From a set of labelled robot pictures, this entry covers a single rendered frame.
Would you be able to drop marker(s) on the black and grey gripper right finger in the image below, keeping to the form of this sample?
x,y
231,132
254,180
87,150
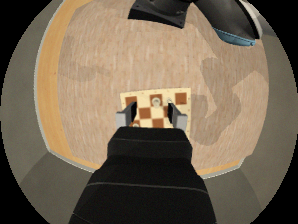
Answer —
x,y
176,118

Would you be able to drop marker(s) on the brown and cream chessboard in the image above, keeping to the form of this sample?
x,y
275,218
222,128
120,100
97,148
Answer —
x,y
148,116

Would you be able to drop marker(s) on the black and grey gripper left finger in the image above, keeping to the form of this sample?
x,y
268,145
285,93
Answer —
x,y
127,116

